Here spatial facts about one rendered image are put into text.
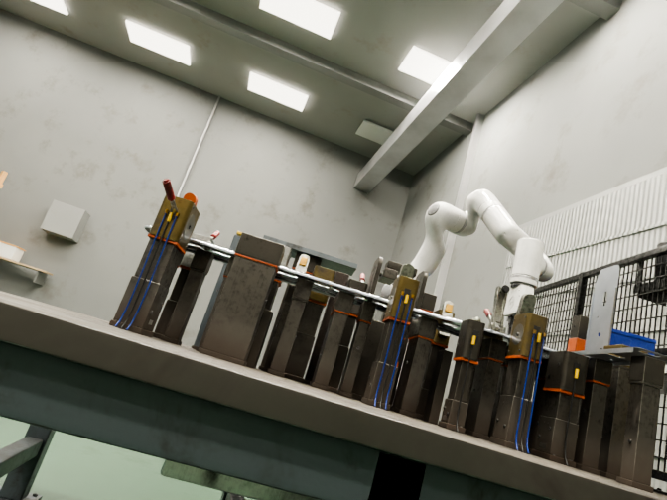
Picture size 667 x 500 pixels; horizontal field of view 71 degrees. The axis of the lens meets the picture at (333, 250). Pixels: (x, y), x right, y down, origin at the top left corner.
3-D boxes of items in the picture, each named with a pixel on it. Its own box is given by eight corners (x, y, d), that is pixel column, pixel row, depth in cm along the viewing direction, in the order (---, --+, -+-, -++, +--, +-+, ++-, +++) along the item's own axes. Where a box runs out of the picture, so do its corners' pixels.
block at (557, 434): (554, 463, 114) (572, 349, 122) (530, 455, 126) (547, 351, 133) (583, 472, 115) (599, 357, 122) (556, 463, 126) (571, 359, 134)
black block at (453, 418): (449, 431, 117) (472, 316, 125) (436, 427, 126) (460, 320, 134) (468, 437, 117) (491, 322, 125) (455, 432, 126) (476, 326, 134)
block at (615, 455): (605, 477, 124) (621, 343, 134) (587, 470, 132) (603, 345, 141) (634, 486, 124) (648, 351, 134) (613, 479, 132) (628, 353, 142)
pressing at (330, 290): (138, 222, 133) (140, 217, 134) (158, 243, 155) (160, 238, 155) (597, 366, 136) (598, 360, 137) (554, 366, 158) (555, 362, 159)
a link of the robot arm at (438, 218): (413, 320, 201) (383, 310, 193) (400, 307, 211) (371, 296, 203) (474, 217, 191) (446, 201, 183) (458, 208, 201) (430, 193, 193)
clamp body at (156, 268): (101, 324, 111) (161, 187, 121) (121, 329, 125) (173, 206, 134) (137, 335, 112) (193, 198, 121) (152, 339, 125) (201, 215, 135)
